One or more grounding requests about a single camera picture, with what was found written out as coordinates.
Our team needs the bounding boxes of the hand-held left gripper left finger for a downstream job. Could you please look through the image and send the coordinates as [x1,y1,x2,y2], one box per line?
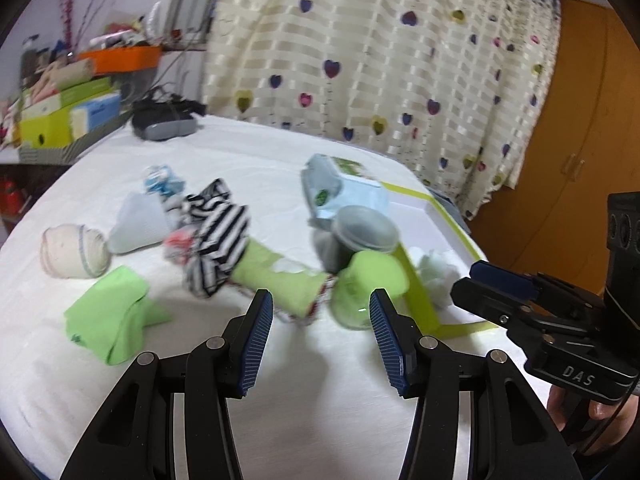
[60,289,275,480]

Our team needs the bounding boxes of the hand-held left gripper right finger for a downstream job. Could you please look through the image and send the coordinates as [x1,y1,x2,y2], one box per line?
[369,289,581,480]

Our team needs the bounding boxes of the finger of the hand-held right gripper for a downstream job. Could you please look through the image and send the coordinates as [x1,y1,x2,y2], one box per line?
[469,261,601,311]
[450,278,532,333]

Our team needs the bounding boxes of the long green sock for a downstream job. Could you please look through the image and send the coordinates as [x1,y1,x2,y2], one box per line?
[231,237,333,323]

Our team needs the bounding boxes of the white tray with green rim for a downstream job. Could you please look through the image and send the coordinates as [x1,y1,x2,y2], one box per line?
[372,177,498,338]

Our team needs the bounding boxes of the black and white striped sock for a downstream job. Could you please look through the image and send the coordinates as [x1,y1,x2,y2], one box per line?
[180,178,252,301]

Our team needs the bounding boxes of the person's right hand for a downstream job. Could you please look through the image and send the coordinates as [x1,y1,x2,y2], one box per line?
[546,385,632,436]

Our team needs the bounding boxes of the white fluffy cloth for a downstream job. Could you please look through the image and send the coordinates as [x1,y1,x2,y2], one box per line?
[412,246,460,308]

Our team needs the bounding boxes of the green rolled sock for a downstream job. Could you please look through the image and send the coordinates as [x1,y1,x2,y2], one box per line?
[332,251,412,332]

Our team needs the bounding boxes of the grey sock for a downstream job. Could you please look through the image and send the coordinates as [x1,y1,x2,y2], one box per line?
[312,229,347,275]

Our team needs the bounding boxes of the red patterned cloth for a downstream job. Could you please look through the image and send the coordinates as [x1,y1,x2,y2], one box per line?
[164,227,201,263]

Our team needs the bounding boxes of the green folded cloth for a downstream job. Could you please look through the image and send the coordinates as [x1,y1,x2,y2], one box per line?
[63,266,173,365]

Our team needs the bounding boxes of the light blue wet wipes pack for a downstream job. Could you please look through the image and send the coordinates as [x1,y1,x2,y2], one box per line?
[300,154,391,233]

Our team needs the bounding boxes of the light blue sock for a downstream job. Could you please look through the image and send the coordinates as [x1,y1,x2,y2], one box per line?
[106,191,171,255]

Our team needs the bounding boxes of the blue face mask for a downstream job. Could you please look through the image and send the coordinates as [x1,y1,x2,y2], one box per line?
[144,165,187,198]

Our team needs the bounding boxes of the orange wooden wardrobe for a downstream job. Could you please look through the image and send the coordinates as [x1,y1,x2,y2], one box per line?
[470,0,640,301]

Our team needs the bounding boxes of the beige rolled sock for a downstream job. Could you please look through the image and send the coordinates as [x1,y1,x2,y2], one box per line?
[41,224,111,279]

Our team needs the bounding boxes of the grey headset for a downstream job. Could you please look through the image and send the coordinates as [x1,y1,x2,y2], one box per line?
[131,97,207,142]

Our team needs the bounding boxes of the striped storage tray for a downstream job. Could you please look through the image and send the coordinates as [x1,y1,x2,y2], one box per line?
[19,110,133,165]

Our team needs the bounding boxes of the cream curtain with heart print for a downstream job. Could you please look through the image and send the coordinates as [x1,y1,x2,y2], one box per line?
[202,0,563,221]

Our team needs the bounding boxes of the blue tissue box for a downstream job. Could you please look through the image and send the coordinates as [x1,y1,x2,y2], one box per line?
[70,91,123,138]

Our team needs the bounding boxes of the lime green box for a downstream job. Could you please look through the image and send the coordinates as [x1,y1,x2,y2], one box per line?
[19,105,76,150]

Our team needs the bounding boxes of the dark green box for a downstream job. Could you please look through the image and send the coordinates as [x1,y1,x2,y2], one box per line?
[22,76,113,111]

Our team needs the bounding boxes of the orange box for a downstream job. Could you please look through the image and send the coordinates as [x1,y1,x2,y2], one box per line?
[77,46,163,77]

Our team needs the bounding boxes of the dark jar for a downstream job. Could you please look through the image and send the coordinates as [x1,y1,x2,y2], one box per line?
[21,35,43,91]

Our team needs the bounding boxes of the purple decorative branches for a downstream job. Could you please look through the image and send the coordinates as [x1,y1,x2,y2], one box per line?
[57,0,131,56]

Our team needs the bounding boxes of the black cables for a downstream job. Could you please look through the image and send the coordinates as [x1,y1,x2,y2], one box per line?
[144,86,207,113]

